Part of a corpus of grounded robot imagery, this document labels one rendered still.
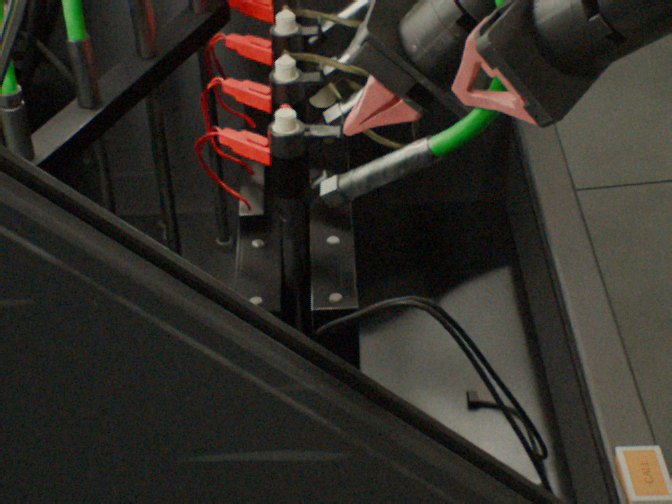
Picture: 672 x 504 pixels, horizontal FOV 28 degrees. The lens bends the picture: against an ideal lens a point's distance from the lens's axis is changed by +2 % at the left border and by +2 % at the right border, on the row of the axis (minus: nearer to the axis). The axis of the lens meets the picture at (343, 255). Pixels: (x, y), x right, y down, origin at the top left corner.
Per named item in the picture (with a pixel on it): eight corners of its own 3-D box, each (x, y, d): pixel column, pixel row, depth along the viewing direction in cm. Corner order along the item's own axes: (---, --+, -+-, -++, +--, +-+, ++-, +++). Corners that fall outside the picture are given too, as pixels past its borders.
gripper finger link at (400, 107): (307, 66, 102) (381, -13, 96) (379, 122, 104) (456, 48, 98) (286, 117, 97) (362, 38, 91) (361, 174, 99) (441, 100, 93)
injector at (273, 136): (342, 345, 112) (333, 134, 100) (283, 348, 112) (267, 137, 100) (340, 324, 114) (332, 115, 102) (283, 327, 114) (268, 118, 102)
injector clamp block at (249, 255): (362, 442, 114) (358, 305, 105) (246, 448, 114) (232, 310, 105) (348, 215, 141) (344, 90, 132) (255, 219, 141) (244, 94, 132)
